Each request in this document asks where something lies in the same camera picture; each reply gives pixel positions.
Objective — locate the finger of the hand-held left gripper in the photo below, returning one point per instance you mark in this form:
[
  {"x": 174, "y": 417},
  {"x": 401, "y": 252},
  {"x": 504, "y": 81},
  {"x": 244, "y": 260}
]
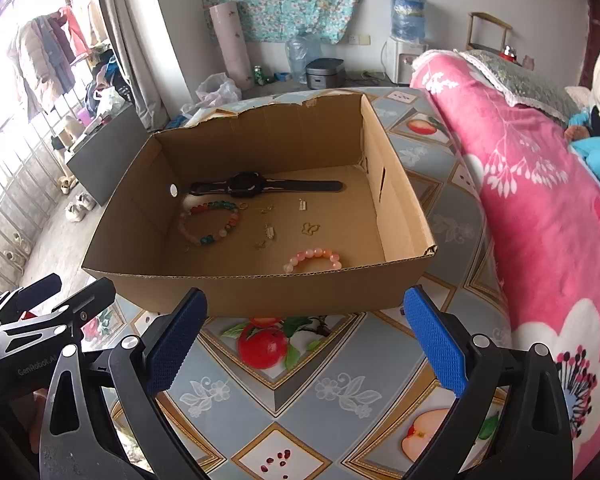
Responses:
[
  {"x": 90, "y": 302},
  {"x": 30, "y": 297}
]

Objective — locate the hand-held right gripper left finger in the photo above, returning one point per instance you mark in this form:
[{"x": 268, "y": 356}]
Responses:
[{"x": 172, "y": 345}]

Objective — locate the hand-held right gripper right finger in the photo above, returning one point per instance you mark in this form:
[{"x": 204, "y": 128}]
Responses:
[{"x": 437, "y": 345}]

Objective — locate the brown cardboard box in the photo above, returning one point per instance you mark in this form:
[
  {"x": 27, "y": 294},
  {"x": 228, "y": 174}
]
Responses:
[{"x": 280, "y": 295}]

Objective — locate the gold tassel charm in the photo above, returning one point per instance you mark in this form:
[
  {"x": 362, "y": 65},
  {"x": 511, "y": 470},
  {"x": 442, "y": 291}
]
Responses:
[{"x": 269, "y": 231}]

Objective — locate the black and blue smartwatch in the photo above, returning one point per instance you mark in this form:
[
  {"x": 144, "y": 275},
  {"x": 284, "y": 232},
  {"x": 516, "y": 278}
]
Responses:
[{"x": 245, "y": 185}]

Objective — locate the white shoe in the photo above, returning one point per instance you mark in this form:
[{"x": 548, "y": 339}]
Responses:
[
  {"x": 74, "y": 211},
  {"x": 85, "y": 201}
]

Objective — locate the fruit print tablecloth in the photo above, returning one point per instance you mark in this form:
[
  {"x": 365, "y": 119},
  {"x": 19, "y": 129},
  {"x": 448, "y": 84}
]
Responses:
[{"x": 330, "y": 385}]

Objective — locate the grey cabinet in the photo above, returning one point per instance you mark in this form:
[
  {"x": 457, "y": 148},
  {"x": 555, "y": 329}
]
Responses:
[{"x": 115, "y": 150}]

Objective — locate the pink floral blanket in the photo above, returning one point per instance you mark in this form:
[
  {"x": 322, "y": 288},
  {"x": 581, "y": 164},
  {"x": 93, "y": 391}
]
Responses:
[{"x": 530, "y": 210}]

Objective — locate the purple cup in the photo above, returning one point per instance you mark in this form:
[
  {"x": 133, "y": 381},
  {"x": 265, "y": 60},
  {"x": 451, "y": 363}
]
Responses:
[{"x": 84, "y": 117}]

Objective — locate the blue slipper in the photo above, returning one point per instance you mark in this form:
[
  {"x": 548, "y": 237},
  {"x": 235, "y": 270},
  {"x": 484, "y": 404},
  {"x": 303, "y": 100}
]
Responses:
[{"x": 177, "y": 122}]

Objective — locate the pile of clothes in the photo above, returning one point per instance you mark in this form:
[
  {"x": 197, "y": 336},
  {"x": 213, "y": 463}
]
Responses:
[{"x": 105, "y": 80}]

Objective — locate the row of hanging coats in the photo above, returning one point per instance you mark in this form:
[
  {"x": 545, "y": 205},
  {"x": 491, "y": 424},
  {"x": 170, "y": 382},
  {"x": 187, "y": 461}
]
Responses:
[{"x": 45, "y": 60}]

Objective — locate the white plastic bag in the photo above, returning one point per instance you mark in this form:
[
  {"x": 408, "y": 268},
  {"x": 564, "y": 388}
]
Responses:
[{"x": 217, "y": 92}]

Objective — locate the grey curtain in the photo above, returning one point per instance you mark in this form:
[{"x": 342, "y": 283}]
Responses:
[{"x": 140, "y": 35}]

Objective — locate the grey lace trimmed pillow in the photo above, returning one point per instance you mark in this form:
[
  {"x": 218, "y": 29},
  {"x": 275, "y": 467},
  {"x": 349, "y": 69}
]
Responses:
[{"x": 520, "y": 82}]

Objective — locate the green drink can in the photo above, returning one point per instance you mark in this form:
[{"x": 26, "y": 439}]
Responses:
[{"x": 259, "y": 75}]

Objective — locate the white water dispenser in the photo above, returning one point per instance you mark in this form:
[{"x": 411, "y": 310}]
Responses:
[{"x": 397, "y": 60}]

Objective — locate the grey rice cooker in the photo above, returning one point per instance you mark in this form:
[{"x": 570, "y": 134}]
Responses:
[{"x": 325, "y": 75}]

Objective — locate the pink rolled mat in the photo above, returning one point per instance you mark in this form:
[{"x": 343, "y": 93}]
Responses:
[{"x": 230, "y": 45}]

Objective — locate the red thermos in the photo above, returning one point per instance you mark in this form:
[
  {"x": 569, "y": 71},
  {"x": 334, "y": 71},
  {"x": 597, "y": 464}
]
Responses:
[{"x": 508, "y": 55}]

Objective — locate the clear empty water jug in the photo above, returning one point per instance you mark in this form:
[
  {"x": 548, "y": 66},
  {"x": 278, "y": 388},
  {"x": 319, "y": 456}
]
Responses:
[{"x": 304, "y": 57}]

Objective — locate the wooden chair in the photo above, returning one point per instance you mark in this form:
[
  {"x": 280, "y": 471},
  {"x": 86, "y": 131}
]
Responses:
[{"x": 490, "y": 22}]

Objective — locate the white wall socket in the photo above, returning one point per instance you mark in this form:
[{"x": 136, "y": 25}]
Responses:
[{"x": 359, "y": 39}]

